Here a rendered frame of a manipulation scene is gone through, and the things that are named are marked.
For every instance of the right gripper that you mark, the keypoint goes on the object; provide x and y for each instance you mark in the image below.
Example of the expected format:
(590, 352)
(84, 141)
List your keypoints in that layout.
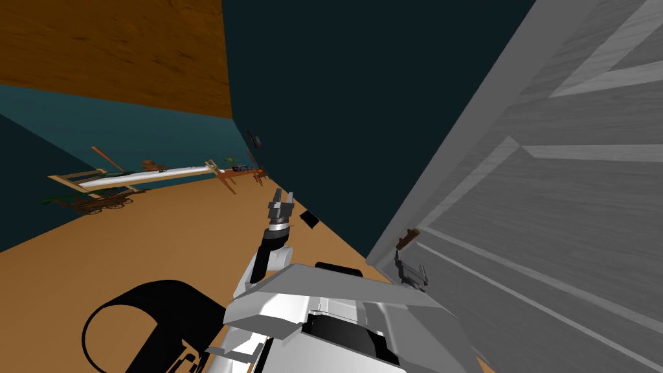
(413, 277)

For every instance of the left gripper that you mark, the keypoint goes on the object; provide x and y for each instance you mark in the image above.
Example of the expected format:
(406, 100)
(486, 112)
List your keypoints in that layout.
(280, 212)

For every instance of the grey panelled door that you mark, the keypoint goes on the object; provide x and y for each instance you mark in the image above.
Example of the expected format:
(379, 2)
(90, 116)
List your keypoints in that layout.
(570, 207)

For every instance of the brown wooden chair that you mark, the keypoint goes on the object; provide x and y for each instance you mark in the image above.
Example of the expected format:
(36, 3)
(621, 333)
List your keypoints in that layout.
(260, 175)

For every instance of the dark wall picture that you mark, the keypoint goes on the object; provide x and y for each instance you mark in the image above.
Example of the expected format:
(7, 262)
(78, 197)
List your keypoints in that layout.
(255, 139)

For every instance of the brown wooden bat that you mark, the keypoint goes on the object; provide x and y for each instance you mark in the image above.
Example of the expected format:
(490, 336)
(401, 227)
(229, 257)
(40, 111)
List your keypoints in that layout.
(107, 158)

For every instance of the brown wooden table with plant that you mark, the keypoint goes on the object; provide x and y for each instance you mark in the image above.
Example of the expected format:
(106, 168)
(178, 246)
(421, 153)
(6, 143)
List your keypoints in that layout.
(235, 174)

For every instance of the black flat rectangle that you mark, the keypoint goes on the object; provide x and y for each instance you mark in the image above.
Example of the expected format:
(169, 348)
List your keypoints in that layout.
(310, 218)

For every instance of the dark wooden cart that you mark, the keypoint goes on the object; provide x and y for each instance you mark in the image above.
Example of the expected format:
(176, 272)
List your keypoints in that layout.
(96, 203)

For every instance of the white bed with wooden frame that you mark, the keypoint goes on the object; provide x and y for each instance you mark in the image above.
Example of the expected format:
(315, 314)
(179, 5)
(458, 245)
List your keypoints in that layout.
(140, 177)

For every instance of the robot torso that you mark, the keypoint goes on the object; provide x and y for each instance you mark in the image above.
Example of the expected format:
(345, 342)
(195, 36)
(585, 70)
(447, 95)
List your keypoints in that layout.
(336, 311)

